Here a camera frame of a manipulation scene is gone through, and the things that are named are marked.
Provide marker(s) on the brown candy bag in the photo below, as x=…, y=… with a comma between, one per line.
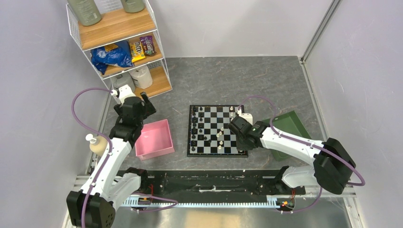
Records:
x=148, y=45

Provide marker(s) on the green plastic bin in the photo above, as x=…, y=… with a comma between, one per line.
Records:
x=288, y=124

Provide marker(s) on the blue snack bag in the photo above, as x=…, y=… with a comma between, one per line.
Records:
x=115, y=54

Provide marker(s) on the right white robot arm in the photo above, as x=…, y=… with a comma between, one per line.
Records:
x=328, y=163

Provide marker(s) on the soap pump dispenser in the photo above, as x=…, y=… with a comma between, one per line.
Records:
x=97, y=144

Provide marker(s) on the grey-green bottle left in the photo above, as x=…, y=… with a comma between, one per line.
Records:
x=86, y=11

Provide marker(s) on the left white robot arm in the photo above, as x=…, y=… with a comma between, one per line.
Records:
x=96, y=203

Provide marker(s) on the yellow candy bag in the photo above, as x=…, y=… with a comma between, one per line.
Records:
x=137, y=51

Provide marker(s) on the grey-green bottle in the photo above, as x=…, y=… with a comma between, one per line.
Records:
x=133, y=6
x=86, y=11

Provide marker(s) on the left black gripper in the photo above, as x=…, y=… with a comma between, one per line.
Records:
x=148, y=109

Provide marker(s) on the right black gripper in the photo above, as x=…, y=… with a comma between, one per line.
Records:
x=241, y=147

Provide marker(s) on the translucent plastic jug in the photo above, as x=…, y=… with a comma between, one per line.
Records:
x=123, y=79

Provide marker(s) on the white paper roll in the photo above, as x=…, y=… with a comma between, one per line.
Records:
x=141, y=76

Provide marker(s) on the grey-green bottle right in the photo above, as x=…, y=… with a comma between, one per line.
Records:
x=133, y=6

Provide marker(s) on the pink plastic bin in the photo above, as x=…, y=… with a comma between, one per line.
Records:
x=155, y=140

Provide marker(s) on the white wire wooden shelf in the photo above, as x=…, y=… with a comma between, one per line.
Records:
x=117, y=25

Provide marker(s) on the black and white chessboard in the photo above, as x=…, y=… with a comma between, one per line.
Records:
x=208, y=133

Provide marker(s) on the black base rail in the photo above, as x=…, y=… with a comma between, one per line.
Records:
x=211, y=188

